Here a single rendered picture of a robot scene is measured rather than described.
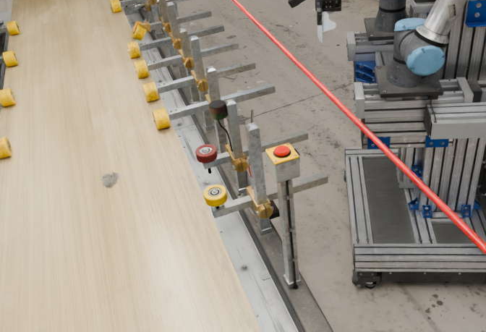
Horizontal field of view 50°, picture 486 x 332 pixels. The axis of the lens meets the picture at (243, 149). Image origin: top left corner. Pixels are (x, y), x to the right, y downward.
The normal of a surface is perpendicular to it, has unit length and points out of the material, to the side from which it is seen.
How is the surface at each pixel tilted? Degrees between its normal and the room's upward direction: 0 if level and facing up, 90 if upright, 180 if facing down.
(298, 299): 0
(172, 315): 0
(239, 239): 0
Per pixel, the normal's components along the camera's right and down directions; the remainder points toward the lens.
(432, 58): -0.02, 0.68
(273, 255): -0.11, -0.80
